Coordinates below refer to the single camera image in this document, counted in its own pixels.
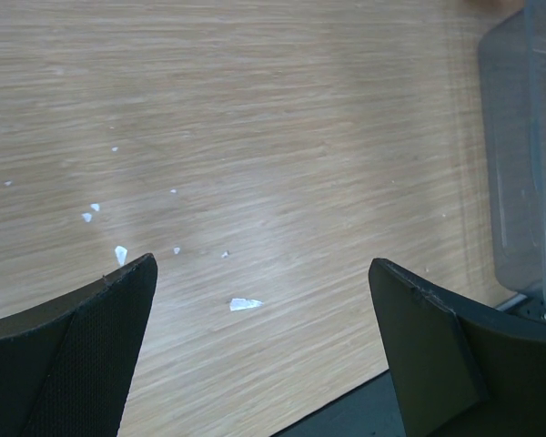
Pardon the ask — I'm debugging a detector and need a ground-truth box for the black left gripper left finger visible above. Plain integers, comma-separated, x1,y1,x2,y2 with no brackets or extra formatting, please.
0,254,157,436

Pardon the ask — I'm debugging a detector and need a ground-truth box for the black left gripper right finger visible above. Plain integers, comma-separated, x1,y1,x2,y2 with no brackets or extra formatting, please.
369,259,546,436

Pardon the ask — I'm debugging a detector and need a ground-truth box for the white paper scrap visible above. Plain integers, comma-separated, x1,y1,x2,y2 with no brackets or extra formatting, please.
229,298,263,311

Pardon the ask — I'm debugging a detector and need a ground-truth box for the clear plastic bin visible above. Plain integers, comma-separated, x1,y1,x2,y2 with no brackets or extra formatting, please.
478,1,546,307

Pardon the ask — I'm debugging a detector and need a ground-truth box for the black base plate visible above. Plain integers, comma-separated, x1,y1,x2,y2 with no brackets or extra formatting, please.
274,371,406,437

